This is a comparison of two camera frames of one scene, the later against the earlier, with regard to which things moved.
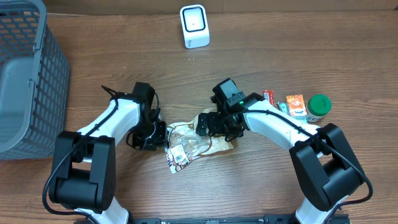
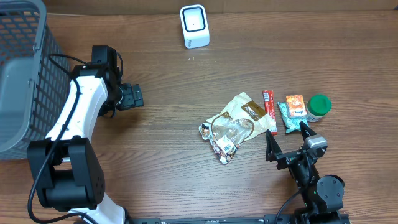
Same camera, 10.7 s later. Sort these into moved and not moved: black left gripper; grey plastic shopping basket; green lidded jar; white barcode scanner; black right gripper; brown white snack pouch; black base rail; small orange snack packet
Moved: brown white snack pouch; black right gripper; black left gripper
Not moved: white barcode scanner; small orange snack packet; green lidded jar; grey plastic shopping basket; black base rail
